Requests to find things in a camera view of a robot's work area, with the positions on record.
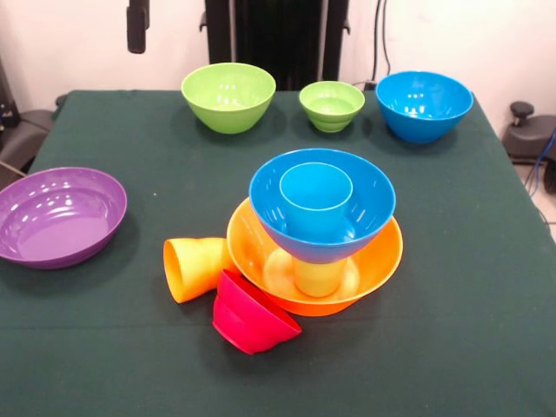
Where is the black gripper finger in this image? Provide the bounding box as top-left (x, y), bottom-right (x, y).
top-left (126, 0), bottom-right (151, 56)

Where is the purple shallow bowl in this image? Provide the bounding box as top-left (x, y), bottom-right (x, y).
top-left (0, 167), bottom-right (129, 270)

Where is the orange plastic cup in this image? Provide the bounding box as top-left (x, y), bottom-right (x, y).
top-left (162, 236), bottom-right (240, 304)

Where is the blue plastic cup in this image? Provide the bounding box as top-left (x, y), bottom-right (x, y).
top-left (279, 162), bottom-right (354, 239)

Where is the blue plastic bowl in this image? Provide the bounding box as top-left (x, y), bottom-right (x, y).
top-left (248, 148), bottom-right (397, 264)
top-left (374, 70), bottom-right (474, 145)

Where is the small pink-red bowl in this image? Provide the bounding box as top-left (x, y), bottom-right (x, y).
top-left (211, 268), bottom-right (302, 355)

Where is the green plastic cup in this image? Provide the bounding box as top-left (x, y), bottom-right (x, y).
top-left (293, 255), bottom-right (348, 299)

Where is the large yellow-orange bowl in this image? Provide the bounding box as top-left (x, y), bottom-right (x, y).
top-left (226, 197), bottom-right (404, 317)

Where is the large green bowl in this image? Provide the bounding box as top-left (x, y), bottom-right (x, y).
top-left (180, 63), bottom-right (277, 135)

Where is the dark grey stand foot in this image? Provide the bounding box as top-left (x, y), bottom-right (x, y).
top-left (502, 101), bottom-right (556, 164)
top-left (0, 102), bottom-right (66, 179)

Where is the small green bowl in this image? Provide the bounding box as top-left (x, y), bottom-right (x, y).
top-left (298, 80), bottom-right (367, 134)

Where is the dark green tablecloth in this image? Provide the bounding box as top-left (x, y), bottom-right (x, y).
top-left (0, 89), bottom-right (556, 417)

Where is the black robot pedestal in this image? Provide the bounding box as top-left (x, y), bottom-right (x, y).
top-left (199, 0), bottom-right (349, 92)

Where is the black wall cable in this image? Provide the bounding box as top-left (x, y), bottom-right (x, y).
top-left (372, 0), bottom-right (392, 76)

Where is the blue floor cable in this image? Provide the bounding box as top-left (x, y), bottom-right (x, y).
top-left (524, 129), bottom-right (556, 199)

